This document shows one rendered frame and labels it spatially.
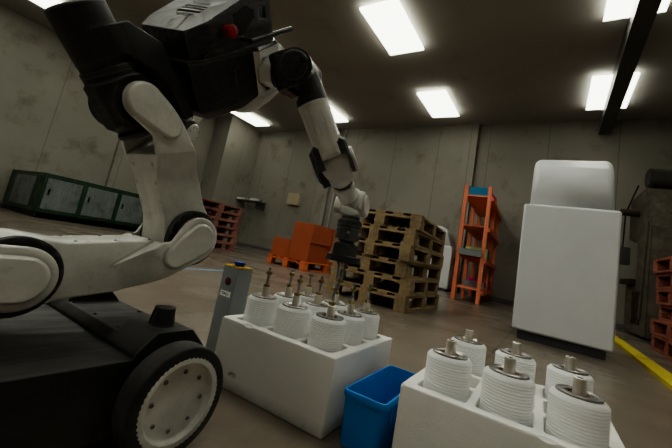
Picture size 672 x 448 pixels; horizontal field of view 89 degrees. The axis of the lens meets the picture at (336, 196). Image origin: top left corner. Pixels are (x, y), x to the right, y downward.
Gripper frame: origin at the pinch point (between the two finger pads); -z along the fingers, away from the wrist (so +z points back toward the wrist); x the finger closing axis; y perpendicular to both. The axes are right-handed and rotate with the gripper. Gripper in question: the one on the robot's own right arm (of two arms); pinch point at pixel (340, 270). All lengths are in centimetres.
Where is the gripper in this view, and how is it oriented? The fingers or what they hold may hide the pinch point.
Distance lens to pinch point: 123.4
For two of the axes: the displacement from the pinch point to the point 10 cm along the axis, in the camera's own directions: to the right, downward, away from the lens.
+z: 1.9, -9.7, 1.5
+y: 0.0, -1.6, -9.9
